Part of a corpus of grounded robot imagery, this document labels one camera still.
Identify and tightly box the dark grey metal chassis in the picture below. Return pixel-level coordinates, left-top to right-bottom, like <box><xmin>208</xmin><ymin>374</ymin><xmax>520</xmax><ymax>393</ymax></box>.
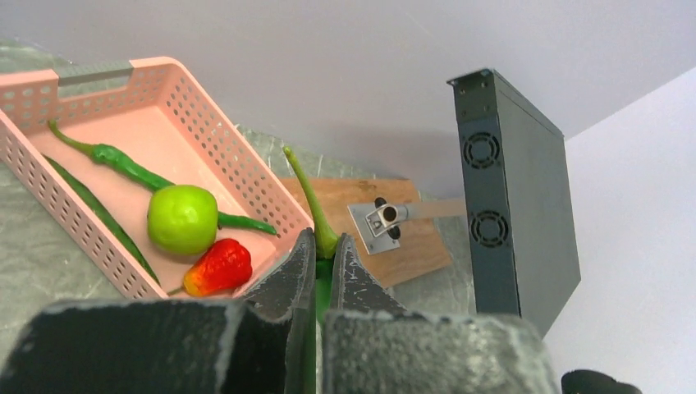
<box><xmin>450</xmin><ymin>69</ymin><xmax>581</xmax><ymax>335</ymax></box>

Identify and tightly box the fake green chili pepper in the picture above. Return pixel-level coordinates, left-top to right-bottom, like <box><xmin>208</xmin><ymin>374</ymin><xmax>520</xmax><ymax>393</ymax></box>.
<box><xmin>282</xmin><ymin>145</ymin><xmax>340</xmax><ymax>324</ymax></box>

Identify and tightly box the pink plastic basket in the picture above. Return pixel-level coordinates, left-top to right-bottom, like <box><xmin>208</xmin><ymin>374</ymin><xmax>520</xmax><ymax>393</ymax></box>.
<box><xmin>1</xmin><ymin>57</ymin><xmax>312</xmax><ymax>299</ymax></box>

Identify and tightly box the fake green lime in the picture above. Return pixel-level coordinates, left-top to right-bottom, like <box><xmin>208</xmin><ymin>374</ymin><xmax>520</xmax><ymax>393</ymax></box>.
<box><xmin>146</xmin><ymin>185</ymin><xmax>218</xmax><ymax>255</ymax></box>

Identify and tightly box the fake red tomato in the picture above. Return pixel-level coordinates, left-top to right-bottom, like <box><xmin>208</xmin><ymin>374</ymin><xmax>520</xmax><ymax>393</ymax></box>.
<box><xmin>167</xmin><ymin>238</ymin><xmax>253</xmax><ymax>297</ymax></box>

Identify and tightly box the fake green bean pod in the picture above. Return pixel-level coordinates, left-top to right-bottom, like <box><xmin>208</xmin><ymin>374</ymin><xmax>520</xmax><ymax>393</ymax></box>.
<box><xmin>48</xmin><ymin>120</ymin><xmax>277</xmax><ymax>236</ymax></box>

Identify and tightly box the fake green cucumber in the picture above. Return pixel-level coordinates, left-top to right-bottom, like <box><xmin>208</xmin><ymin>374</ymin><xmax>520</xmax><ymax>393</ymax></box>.
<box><xmin>43</xmin><ymin>154</ymin><xmax>160</xmax><ymax>285</ymax></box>

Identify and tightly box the brown wooden board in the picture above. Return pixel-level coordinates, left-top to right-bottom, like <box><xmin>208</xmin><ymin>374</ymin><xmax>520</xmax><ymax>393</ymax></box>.
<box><xmin>309</xmin><ymin>177</ymin><xmax>452</xmax><ymax>287</ymax></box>

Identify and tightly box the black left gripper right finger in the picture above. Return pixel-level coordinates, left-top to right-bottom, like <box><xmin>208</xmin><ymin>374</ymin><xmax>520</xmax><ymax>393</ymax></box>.
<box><xmin>322</xmin><ymin>234</ymin><xmax>560</xmax><ymax>393</ymax></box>

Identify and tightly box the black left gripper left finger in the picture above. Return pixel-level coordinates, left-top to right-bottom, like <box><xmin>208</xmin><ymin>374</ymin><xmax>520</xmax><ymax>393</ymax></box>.
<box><xmin>1</xmin><ymin>229</ymin><xmax>316</xmax><ymax>393</ymax></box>

